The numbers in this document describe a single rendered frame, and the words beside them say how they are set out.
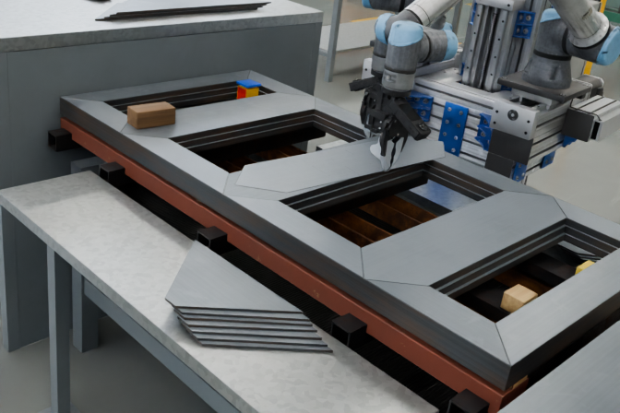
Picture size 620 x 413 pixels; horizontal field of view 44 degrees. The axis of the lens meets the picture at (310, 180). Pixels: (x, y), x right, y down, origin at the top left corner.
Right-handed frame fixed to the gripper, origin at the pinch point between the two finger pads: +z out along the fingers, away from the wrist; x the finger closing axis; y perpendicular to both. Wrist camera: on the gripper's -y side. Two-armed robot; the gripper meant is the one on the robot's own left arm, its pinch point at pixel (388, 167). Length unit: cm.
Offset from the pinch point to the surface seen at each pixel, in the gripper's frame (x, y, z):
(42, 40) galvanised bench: 42, 99, -10
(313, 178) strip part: 11.5, 14.2, 6.3
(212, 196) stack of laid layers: 37.1, 21.7, 8.9
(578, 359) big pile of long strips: 21, -65, 8
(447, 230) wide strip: 4.2, -22.7, 6.1
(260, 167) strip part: 18.9, 26.0, 6.4
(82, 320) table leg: 36, 85, 81
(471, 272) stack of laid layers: 11.9, -35.7, 8.0
